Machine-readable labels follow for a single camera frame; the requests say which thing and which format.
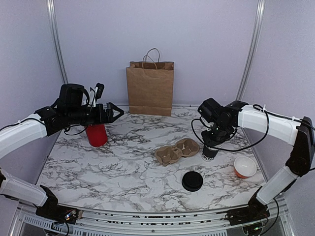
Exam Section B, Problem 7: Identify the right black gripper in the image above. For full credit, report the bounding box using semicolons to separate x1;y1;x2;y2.
201;120;231;148

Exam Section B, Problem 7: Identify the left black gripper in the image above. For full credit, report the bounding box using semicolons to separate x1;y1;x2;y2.
66;102;124;125

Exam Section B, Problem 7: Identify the black plastic cup lid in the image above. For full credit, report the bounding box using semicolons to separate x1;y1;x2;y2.
182;171;203;192

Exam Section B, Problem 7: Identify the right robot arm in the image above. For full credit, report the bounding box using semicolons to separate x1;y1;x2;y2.
197;98;315;225

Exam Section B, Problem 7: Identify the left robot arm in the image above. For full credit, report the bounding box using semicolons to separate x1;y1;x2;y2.
0;83;124;224

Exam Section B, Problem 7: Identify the red cylindrical holder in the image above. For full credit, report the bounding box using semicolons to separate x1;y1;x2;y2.
86;124;108;147

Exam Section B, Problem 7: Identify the orange white bowl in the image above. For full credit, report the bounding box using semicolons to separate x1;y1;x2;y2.
234;156;257;178

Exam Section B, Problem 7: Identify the cardboard cup carrier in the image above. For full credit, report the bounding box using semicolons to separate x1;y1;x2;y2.
155;138;200;166

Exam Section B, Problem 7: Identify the brown paper bag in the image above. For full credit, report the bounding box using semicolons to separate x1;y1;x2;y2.
126;48;174;116

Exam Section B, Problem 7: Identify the right aluminium frame post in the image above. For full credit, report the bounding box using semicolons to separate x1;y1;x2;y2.
235;0;265;101

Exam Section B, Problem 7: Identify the aluminium frame post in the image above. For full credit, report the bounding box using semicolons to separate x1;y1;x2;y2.
235;0;265;101
46;0;69;85

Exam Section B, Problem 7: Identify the front aluminium rail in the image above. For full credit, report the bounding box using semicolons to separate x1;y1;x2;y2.
9;198;294;236

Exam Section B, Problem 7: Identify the left aluminium frame post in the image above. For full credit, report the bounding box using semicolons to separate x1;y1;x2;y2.
46;0;69;85

